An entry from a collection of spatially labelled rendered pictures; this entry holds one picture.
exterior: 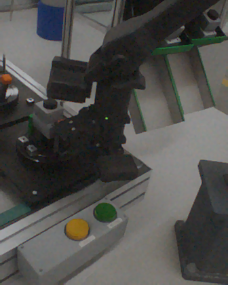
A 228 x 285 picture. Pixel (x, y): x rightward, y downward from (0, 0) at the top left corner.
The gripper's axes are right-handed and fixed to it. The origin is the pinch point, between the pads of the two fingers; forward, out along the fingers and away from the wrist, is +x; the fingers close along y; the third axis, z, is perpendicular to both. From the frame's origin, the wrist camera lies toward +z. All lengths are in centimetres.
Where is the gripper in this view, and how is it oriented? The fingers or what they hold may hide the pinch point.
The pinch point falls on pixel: (101, 163)
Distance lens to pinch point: 65.5
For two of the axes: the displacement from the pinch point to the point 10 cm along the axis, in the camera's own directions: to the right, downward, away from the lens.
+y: 2.7, 5.8, -7.7
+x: -1.5, 8.1, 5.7
